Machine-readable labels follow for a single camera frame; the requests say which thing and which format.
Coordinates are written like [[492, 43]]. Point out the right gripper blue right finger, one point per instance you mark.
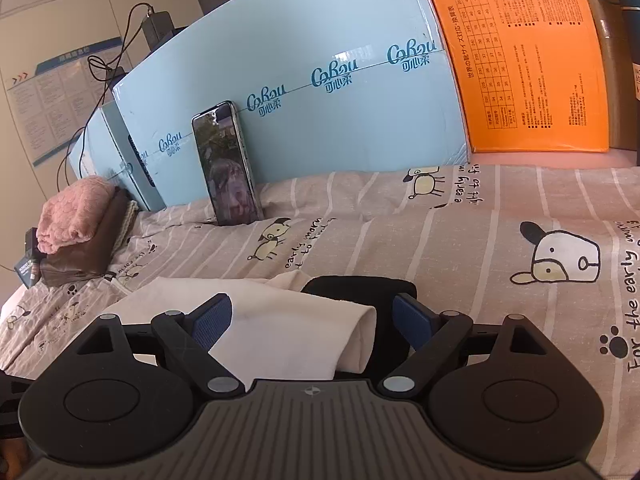
[[437, 340]]

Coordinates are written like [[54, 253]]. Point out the cartoon print grey bedsheet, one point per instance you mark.
[[560, 246]]

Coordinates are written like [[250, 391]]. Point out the black power adapter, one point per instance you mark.
[[157, 27]]

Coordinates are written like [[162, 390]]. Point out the large light blue box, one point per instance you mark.
[[319, 86]]

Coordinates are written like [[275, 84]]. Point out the orange cardboard box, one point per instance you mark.
[[530, 74]]

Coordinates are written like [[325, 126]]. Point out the pink knitted sweater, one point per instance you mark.
[[73, 215]]

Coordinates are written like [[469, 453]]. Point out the brown cardboard box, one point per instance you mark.
[[619, 80]]

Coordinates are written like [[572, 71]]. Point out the white shirt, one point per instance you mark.
[[292, 326]]

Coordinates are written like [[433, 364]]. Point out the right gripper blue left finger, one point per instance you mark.
[[185, 341]]

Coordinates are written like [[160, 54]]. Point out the brown folded garment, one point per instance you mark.
[[84, 261]]

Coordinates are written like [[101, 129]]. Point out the wall notice board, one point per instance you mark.
[[56, 98]]

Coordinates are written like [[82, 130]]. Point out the black smartphone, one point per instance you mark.
[[226, 169]]

